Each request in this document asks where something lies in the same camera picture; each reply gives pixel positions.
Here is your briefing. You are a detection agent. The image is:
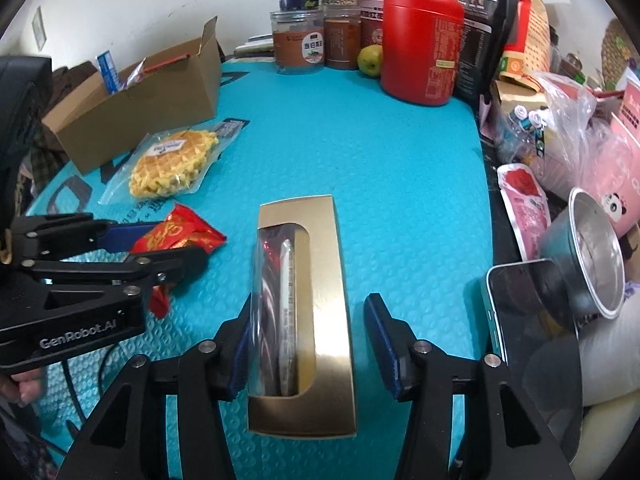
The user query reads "person's left hand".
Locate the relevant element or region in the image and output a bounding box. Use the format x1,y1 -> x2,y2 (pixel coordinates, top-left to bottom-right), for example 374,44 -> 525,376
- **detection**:
0,367 -> 49,409

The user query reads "clear jar brown powder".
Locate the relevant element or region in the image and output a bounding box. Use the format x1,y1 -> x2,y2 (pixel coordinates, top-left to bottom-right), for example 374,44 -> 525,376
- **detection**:
270,7 -> 326,76

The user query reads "cardboard box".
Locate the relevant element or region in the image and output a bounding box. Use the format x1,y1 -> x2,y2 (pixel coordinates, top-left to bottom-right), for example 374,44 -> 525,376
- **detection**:
42,16 -> 223,175

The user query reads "kraft paper gift box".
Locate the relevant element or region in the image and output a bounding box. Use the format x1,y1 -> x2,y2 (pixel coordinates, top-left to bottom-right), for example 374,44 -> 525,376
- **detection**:
499,0 -> 552,92

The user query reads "clear waffle cookie bag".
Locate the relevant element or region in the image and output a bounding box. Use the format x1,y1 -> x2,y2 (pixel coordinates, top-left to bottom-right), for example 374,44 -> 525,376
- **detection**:
98,119 -> 251,206

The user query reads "pack of small bottles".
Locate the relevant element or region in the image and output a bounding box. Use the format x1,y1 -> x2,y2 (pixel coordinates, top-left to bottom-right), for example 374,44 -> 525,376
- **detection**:
506,104 -> 550,153

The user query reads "clear jar dark label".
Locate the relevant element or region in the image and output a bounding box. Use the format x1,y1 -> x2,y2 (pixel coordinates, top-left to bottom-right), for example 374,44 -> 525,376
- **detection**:
322,2 -> 362,71

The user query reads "green fruit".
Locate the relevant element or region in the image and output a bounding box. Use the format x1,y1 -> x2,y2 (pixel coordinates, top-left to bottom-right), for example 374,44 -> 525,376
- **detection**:
357,45 -> 385,79

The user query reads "gold window box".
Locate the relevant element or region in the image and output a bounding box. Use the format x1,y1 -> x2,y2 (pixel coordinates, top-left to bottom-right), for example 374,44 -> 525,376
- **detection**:
247,195 -> 358,437

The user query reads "smartphone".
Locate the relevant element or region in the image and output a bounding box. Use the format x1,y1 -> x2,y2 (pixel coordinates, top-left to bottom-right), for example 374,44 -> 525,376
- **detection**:
481,258 -> 587,458

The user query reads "clear plastic bag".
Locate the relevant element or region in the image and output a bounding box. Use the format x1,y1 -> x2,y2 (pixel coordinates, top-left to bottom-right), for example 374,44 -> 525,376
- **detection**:
537,71 -> 623,196

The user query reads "dark cloth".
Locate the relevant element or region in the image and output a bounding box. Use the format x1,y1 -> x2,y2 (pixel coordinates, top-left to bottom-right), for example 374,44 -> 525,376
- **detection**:
17,60 -> 103,198

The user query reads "black printed pouch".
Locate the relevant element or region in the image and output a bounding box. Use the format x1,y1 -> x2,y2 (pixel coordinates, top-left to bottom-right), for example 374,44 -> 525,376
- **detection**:
415,0 -> 527,102

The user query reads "stack of papers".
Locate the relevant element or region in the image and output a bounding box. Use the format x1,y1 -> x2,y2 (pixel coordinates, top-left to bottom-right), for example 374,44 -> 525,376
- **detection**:
234,34 -> 276,59

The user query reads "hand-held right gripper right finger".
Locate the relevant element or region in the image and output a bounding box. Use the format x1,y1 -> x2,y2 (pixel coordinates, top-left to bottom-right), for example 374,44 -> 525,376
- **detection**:
364,292 -> 576,480

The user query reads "red canister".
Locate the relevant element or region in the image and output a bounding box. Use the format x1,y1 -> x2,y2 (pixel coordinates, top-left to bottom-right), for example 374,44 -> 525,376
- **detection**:
381,0 -> 466,107

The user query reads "purple white snack packet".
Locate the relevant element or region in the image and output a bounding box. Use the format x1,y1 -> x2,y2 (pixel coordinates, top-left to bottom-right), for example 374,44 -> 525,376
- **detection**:
120,57 -> 149,91

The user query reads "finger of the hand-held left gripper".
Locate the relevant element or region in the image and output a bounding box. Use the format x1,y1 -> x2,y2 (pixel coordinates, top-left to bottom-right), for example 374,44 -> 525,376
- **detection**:
10,212 -> 167,264
21,245 -> 209,312

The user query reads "person's left forearm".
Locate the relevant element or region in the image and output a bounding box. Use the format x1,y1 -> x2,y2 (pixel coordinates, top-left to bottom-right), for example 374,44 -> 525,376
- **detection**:
0,400 -> 58,480

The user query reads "black cable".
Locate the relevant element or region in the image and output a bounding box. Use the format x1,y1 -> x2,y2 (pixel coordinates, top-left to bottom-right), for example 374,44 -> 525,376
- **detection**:
61,340 -> 122,428

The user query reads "red pink pouch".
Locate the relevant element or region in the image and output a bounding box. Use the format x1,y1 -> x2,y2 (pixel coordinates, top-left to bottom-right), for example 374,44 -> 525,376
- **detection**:
497,162 -> 552,261

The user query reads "pink jar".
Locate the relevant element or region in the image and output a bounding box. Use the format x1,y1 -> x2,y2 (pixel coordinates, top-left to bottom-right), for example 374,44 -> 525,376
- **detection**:
357,0 -> 396,51

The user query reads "wall outlet plate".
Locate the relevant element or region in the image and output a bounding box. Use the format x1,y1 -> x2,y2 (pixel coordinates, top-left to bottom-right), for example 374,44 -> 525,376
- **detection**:
31,6 -> 49,52

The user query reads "pink panda box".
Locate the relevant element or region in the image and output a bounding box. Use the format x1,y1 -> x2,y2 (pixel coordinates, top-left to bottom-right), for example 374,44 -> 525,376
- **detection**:
582,75 -> 640,241

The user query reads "red snack packet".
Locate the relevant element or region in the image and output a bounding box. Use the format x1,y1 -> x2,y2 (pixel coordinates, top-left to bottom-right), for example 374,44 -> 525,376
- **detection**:
131,203 -> 227,318

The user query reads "teal foam mat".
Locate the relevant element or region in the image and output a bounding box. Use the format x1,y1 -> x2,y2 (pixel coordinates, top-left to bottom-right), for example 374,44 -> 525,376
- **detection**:
25,57 -> 506,480

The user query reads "metal bowl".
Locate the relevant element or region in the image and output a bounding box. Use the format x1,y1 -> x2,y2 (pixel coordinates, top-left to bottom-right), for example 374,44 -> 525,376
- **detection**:
537,187 -> 628,321

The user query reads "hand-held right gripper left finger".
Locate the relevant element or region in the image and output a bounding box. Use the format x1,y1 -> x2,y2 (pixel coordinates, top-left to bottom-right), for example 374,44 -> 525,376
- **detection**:
62,292 -> 253,480

